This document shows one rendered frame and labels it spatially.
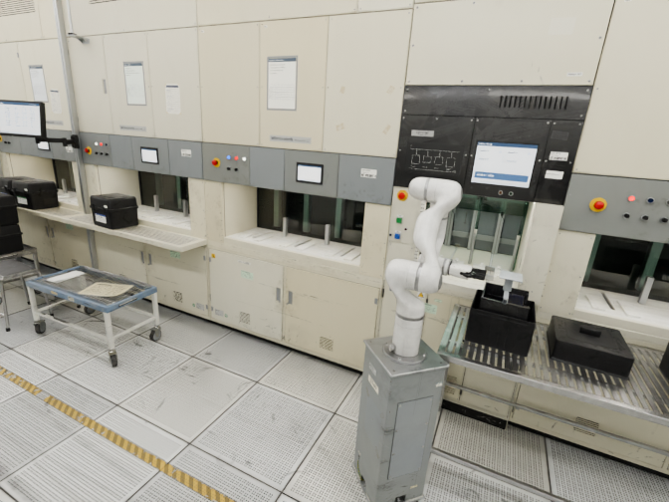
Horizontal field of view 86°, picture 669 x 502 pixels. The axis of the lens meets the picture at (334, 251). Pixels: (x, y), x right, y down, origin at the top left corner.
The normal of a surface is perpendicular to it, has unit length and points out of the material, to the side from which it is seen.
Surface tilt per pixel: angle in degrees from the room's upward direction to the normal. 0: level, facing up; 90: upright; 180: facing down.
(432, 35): 88
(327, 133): 90
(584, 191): 90
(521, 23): 88
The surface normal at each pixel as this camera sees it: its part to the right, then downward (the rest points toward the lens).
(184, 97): -0.43, 0.25
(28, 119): -0.15, 0.15
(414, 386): 0.33, 0.30
